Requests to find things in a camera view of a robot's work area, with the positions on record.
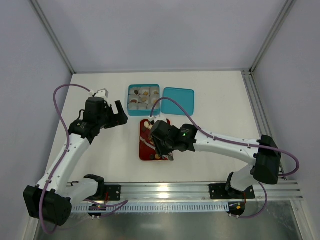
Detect stainless steel tongs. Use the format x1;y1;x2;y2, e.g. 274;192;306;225
139;136;175;162

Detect teal tin lid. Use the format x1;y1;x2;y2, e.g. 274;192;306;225
161;87;195;116

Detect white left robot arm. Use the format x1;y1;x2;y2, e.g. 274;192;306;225
23;96;128;226

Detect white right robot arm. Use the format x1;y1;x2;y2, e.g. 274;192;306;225
150;120;282;199

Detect red lacquer tray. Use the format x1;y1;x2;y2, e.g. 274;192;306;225
139;119;170;161

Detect teal tin box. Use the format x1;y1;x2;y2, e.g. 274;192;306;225
126;84;161;117

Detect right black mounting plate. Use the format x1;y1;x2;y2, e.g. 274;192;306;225
208;183;256;200

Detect black mounting plate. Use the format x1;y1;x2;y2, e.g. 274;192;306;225
104;184;122;202
208;183;256;200

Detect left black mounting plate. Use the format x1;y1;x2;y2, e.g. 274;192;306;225
104;184;122;202

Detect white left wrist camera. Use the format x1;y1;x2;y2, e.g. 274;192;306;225
88;88;109;100

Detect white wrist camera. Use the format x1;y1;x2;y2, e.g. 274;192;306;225
148;114;168;123
88;88;109;100

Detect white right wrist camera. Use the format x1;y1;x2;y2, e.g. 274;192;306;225
148;114;168;123

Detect white slotted cable duct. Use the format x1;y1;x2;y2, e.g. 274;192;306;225
71;202;229;214

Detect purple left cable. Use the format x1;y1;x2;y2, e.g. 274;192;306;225
38;83;129;235

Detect aluminium frame post left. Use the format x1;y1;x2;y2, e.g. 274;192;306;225
29;0;76;75

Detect aluminium frame post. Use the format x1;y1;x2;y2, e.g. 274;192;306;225
29;0;76;75
249;0;297;75

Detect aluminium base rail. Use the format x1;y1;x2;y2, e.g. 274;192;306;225
118;179;303;201

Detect aluminium frame post right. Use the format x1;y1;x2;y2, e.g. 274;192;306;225
249;0;297;75

